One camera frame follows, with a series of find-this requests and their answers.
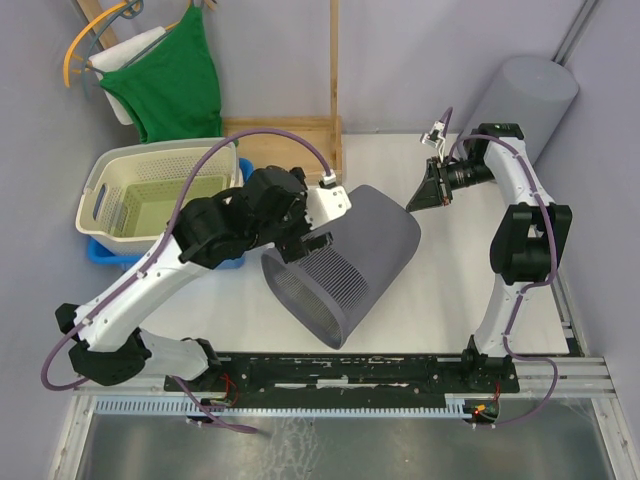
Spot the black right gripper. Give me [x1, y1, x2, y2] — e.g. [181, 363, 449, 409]
[404, 156, 493, 212]

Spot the grey slotted laundry basket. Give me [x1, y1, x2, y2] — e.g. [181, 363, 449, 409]
[261, 185, 421, 350]

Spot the grey round plastic bin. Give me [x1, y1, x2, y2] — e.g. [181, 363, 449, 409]
[463, 56, 579, 163]

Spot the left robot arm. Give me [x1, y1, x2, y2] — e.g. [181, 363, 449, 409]
[55, 166, 351, 390]

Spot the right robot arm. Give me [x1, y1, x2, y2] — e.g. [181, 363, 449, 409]
[406, 119, 573, 391]

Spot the pale green plastic tray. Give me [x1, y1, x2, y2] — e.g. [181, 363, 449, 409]
[111, 175, 230, 238]

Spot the cream plastic basket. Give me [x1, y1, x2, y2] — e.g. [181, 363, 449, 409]
[75, 138, 218, 256]

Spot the green cloth garment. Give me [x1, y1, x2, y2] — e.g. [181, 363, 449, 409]
[100, 4, 223, 144]

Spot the blue plastic tub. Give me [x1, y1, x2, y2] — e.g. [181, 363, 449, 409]
[87, 158, 254, 271]

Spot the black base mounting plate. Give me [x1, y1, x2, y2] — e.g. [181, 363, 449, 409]
[186, 352, 520, 410]

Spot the white towel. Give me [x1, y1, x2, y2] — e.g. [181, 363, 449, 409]
[89, 26, 166, 125]

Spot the yellow clothes hanger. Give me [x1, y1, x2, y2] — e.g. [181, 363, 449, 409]
[62, 0, 127, 89]

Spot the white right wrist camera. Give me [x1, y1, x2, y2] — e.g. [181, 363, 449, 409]
[420, 120, 447, 162]

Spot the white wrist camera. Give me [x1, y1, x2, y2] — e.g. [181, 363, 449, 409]
[305, 170, 352, 230]
[420, 120, 447, 162]

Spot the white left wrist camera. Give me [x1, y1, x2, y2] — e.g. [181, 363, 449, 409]
[305, 170, 352, 230]

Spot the wooden frame tray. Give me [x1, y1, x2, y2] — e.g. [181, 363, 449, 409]
[223, 116, 343, 185]

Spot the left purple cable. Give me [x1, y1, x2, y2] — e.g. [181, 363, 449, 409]
[39, 127, 336, 434]

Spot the wooden upright post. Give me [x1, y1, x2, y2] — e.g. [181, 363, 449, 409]
[329, 0, 340, 121]

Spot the light blue cable duct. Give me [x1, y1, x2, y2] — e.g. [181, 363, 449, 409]
[94, 395, 496, 419]

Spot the aluminium frame rail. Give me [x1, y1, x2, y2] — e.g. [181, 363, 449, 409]
[72, 355, 616, 399]

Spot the wooden slanted post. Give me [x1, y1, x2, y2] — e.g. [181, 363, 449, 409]
[72, 0, 125, 54]

